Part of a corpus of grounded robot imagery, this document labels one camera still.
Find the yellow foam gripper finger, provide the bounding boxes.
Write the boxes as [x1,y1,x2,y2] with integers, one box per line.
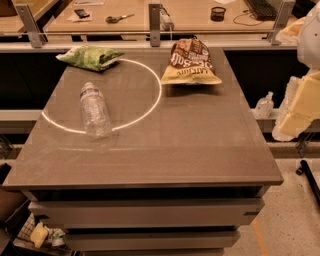
[272,70,320,141]
[276,17,305,44]

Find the clear sanitizer bottle left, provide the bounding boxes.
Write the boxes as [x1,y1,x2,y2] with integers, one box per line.
[255,91,274,118]

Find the black cable on desk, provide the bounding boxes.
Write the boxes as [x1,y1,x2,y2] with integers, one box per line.
[232,9,264,27]

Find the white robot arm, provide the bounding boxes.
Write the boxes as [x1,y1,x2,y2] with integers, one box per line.
[272,3,320,141]

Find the white power strip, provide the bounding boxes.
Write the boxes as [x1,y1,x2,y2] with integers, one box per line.
[160,7,174,31]

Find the black mesh cup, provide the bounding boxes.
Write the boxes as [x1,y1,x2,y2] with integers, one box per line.
[211,7,226,22]

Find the black chair leg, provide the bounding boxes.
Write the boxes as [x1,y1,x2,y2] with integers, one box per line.
[296,160,320,207]

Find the grey metal bracket middle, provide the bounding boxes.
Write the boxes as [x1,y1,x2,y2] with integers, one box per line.
[149,4,160,47]

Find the green snack bag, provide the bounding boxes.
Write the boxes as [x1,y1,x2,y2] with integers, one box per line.
[56,45,124,72]

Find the grey metal bracket left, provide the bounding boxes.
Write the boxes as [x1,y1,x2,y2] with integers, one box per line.
[15,4,45,48]

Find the grey metal bracket right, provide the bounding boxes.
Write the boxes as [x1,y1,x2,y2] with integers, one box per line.
[267,0,295,45]

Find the black keyboard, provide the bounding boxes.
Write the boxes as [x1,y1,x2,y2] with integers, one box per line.
[244,0,277,21]

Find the black phone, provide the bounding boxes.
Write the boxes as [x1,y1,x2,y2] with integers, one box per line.
[74,9,90,19]

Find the clear plastic water bottle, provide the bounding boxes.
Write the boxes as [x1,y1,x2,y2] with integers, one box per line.
[80,82,112,139]

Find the brown yellow chip bag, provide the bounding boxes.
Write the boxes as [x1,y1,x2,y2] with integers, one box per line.
[161,38,222,85]

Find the black handled scissors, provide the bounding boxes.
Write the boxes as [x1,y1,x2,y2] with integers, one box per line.
[105,14,135,24]

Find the grey table with drawers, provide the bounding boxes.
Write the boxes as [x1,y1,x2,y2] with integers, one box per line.
[4,48,282,256]

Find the grey metal bracket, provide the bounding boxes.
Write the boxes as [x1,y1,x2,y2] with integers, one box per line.
[267,0,295,45]
[15,4,45,48]
[149,4,160,47]

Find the yellow sponge in basket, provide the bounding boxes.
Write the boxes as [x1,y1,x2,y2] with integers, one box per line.
[30,222,48,249]

